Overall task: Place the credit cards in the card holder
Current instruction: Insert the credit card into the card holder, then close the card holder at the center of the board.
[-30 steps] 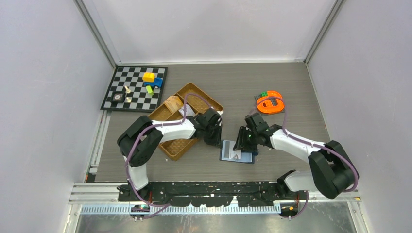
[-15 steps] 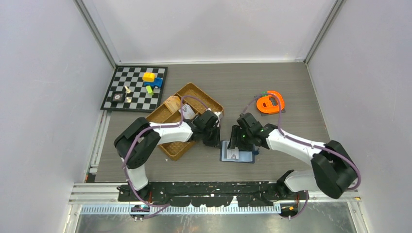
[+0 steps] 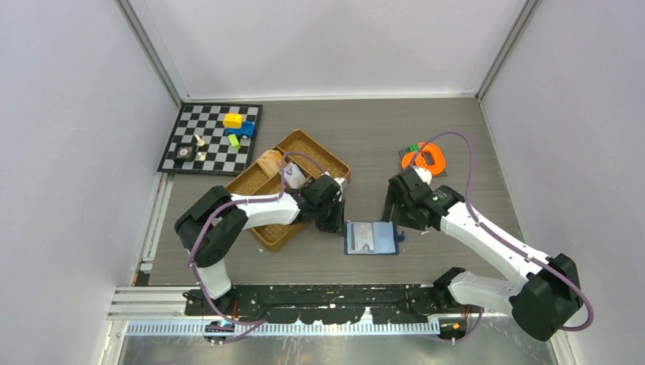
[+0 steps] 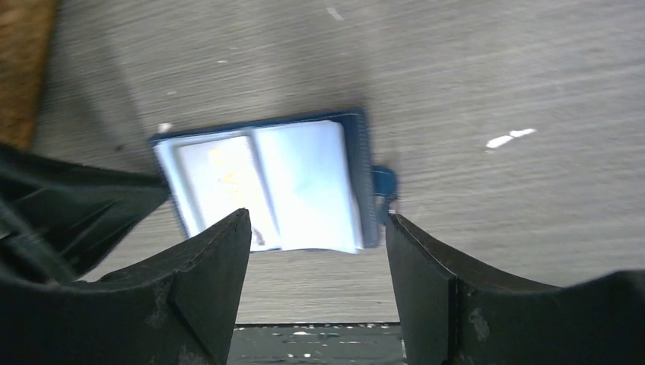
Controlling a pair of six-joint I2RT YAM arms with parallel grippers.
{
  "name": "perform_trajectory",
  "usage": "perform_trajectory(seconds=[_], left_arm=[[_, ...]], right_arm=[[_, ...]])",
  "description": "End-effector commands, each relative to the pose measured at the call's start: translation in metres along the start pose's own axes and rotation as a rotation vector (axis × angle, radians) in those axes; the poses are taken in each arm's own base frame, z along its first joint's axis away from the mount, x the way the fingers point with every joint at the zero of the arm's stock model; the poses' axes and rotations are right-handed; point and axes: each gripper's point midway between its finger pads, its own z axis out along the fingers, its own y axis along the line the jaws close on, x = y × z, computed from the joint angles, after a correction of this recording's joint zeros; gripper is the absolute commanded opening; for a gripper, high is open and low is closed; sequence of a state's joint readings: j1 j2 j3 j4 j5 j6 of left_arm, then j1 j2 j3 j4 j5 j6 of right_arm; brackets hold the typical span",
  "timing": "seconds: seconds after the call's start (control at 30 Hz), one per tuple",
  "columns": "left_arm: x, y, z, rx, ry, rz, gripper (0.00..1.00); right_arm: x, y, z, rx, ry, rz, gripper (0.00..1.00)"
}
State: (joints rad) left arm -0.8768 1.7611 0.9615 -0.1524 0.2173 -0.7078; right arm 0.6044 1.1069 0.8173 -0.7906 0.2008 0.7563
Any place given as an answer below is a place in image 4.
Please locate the blue leather card holder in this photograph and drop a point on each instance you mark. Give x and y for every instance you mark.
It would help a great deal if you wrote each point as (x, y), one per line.
(323, 189)

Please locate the silver VIP credit card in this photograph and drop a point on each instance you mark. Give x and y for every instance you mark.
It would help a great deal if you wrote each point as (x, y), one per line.
(223, 176)

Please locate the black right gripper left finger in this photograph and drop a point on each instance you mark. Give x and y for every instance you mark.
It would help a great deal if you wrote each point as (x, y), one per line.
(176, 307)

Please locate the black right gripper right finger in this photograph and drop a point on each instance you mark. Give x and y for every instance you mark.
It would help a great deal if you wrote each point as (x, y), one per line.
(455, 309)

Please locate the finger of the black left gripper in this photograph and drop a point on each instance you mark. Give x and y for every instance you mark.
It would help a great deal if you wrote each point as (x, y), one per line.
(59, 220)

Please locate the woven divided basket tray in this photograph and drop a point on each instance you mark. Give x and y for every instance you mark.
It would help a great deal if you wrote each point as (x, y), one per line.
(26, 30)

